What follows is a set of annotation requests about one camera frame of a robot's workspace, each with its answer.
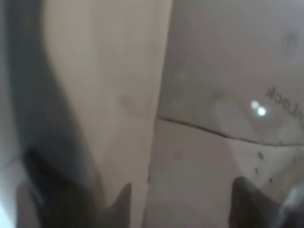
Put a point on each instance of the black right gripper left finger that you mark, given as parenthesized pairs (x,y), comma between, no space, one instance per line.
(52,200)

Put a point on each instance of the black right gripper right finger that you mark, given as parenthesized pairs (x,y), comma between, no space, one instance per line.
(250,208)

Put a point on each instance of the smoky transparent water bottle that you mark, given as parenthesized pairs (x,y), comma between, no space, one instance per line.
(176,97)

